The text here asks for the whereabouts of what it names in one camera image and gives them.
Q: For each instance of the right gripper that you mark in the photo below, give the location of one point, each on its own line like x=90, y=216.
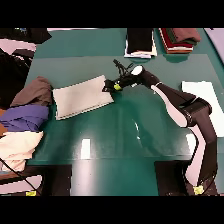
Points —
x=122, y=82

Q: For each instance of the beige T-shirt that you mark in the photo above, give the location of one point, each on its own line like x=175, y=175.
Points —
x=81, y=98

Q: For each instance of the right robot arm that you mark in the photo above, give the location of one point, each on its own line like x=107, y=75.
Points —
x=200, y=116

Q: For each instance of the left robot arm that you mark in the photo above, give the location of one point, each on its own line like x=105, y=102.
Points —
x=16, y=185

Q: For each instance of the white garment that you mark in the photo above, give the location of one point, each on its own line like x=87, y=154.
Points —
x=154, y=50

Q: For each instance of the black garment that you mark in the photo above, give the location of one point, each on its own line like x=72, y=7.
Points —
x=11, y=78
x=31, y=34
x=139, y=40

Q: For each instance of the red garment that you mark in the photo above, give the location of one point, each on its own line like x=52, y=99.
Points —
x=168, y=45

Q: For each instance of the dark green garment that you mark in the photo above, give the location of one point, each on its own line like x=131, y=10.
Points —
x=173, y=39

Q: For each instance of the brown garment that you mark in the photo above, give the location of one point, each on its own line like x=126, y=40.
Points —
x=35, y=91

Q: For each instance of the purple garment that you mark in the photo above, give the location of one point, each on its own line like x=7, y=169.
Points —
x=25, y=117

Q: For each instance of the pink garment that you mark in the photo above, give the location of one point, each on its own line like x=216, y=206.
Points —
x=15, y=45

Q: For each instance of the cream garment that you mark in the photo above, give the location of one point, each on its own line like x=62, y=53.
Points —
x=18, y=145

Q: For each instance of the orange garment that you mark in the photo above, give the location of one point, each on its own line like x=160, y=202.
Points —
x=2, y=128

